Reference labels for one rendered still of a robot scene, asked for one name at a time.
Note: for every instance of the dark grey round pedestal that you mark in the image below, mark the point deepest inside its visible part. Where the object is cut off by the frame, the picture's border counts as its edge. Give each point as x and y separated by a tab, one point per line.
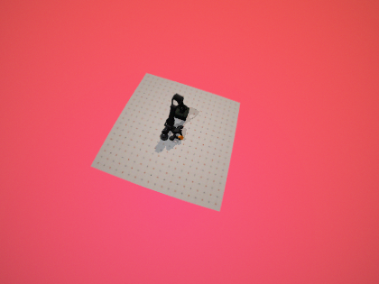
164	137

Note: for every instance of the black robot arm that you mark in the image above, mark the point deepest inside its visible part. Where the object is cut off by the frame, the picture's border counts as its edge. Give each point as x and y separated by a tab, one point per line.
169	124

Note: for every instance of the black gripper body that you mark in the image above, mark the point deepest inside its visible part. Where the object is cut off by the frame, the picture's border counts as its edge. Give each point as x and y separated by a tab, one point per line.
174	135

